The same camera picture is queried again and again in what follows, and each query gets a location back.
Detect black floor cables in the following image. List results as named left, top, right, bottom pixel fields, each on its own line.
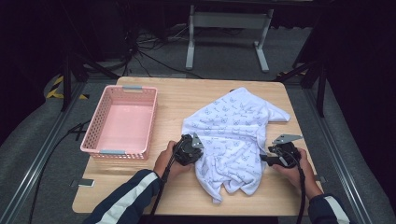
left=120, top=22, right=205, bottom=80

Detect long black floor cable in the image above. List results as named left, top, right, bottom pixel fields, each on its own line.
left=28, top=119, right=92, bottom=224

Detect right hand-held gripper cable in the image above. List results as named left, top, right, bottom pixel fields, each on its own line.
left=293, top=162, right=307, bottom=224

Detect person's left hand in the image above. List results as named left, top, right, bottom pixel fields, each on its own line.
left=153, top=140, right=194, bottom=181

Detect person's right hand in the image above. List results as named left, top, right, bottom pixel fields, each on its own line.
left=272, top=148, right=323, bottom=201

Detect yellow black floor tape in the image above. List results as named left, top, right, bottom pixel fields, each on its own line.
left=46, top=75, right=90, bottom=101

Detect left hand-held gripper cable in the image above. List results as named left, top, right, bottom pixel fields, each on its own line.
left=148, top=139, right=183, bottom=218

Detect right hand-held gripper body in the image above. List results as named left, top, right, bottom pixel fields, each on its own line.
left=268, top=133, right=304, bottom=170

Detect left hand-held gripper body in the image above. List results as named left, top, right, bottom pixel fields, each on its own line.
left=174, top=133, right=205, bottom=167

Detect grey metal desk frame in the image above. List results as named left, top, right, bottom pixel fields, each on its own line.
left=185, top=4, right=275, bottom=73

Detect hand-held gripper cable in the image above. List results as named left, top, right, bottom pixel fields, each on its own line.
left=148, top=139, right=183, bottom=218
left=293, top=162, right=307, bottom=224

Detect pink plastic basket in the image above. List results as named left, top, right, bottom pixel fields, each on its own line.
left=79, top=85, right=159, bottom=161

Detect black metal stand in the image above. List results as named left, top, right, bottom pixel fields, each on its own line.
left=273, top=59, right=329, bottom=119
left=60, top=50, right=121, bottom=113

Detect white patterned t-shirt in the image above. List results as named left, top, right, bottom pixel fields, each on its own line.
left=181, top=87, right=291, bottom=204

